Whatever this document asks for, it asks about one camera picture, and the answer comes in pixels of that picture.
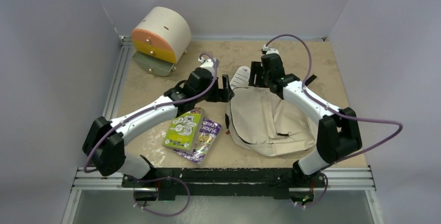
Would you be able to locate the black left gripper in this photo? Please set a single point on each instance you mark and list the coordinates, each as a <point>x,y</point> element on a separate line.
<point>221,95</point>

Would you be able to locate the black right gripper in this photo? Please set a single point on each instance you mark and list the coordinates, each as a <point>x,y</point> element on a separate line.
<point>256,68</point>

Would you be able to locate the beige canvas backpack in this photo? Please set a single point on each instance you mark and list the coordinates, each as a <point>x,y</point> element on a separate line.
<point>260,121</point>

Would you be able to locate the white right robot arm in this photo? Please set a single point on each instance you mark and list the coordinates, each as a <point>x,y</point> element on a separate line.
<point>338,132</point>

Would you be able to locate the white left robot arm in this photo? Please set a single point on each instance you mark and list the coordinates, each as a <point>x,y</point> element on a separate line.
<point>106,140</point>

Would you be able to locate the purple paperback book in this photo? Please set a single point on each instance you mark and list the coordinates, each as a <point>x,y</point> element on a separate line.
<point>208,132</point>

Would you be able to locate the green paperback book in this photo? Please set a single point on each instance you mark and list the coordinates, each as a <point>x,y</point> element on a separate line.
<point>183,131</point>

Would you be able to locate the round drawer cabinet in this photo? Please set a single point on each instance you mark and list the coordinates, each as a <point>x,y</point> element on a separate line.
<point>160,40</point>

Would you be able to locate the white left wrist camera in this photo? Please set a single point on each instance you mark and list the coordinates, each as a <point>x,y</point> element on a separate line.
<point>209,64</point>

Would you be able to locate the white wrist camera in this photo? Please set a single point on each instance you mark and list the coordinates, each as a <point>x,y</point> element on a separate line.
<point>209,64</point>
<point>266,50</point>

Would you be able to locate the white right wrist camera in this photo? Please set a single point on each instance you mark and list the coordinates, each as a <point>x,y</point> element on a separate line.
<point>266,50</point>

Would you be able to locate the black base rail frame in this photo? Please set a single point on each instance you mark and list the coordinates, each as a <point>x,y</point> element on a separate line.
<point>165,184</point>

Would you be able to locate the aluminium side rail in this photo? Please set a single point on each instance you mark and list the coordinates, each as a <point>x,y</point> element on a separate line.
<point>117,83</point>

